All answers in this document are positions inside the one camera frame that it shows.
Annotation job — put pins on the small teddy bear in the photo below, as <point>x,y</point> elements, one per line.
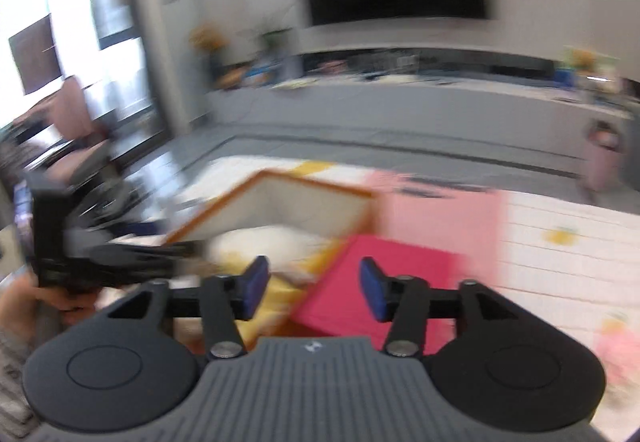
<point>582,63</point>

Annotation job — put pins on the pink chair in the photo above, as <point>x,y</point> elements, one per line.
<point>87,145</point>

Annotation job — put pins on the striped shirt torso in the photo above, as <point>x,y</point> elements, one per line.
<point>17,418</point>

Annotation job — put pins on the dried yellow flower vase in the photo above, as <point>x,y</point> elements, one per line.
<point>210,43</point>

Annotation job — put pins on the person left hand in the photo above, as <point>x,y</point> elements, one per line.
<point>21,298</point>

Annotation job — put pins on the pink plush toy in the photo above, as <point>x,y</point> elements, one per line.
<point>616,344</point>

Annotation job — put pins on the green potted plant left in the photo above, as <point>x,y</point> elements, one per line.
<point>275,37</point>

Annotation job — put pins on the pink waste bin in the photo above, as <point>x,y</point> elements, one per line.
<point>603,154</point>

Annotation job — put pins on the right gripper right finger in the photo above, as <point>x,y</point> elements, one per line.
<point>402,301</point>

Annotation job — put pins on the checkered lemon table cloth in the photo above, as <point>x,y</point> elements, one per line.
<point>570,264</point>

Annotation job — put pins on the red Wonderlab box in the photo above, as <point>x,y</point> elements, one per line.
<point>357,289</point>

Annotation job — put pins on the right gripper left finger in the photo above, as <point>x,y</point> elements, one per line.
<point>227,299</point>

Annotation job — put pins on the cream towel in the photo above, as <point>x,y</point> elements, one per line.
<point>279,243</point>

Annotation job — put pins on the yellow snack packet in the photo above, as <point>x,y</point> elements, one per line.
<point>288,286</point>

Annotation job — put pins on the orange cardboard box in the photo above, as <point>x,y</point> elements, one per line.
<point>299,224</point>

